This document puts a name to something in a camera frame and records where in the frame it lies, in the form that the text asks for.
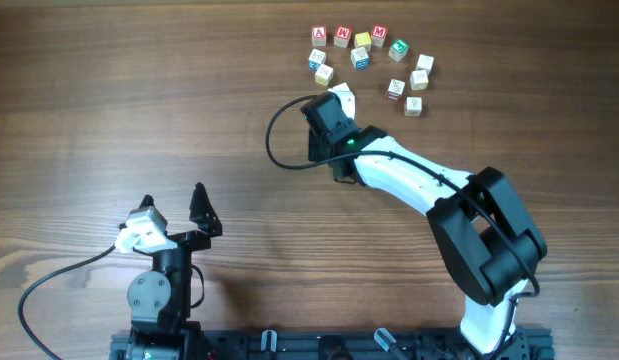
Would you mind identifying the red sided white block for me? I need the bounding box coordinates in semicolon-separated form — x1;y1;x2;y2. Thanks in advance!
386;79;405;101

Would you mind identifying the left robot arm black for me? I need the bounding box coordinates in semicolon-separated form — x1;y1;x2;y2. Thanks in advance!
109;183;222;360

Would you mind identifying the yellow sided white block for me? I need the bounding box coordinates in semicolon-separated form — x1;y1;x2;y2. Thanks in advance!
314;64;334;86

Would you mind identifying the blue sided white block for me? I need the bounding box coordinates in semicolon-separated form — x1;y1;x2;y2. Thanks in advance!
308;49;326;71

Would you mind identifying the red letter W block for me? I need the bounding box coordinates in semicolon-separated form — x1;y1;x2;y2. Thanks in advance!
333;26;352;49

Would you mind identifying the yellow top block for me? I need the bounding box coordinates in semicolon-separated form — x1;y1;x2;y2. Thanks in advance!
354;32;373;52

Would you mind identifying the red letter A block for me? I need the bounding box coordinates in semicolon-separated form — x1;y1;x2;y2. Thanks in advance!
311;26;327;47

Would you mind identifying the red letter M block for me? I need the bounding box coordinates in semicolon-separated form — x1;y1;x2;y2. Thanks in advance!
370;25;388;47

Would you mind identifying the green top block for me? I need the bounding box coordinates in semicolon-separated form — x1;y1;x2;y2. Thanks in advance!
388;38;409;62

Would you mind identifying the left camera cable black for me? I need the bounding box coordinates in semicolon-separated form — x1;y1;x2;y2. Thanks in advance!
17;245;115;360

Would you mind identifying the camera cable black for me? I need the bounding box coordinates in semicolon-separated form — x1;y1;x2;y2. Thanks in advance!
17;245;115;360
265;94;541;360

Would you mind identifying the right camera cable black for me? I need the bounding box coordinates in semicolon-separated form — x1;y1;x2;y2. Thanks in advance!
265;94;541;360

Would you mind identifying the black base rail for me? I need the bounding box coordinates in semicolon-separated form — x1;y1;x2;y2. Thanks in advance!
108;327;556;360

